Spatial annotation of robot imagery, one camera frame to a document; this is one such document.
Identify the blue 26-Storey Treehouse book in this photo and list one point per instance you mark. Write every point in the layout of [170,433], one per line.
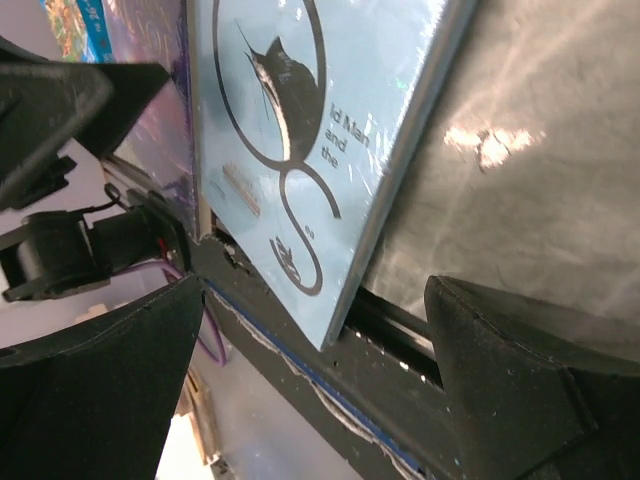
[80,29]

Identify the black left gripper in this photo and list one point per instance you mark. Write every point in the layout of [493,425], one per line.
[44,104]

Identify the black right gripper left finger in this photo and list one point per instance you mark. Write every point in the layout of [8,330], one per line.
[95,400]

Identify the dark purple Crusoe book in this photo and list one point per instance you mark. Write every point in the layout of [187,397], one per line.
[161,144]

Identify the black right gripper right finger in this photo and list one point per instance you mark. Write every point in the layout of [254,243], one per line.
[527,404]

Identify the light blue cat book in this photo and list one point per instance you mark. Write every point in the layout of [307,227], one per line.
[310,114]

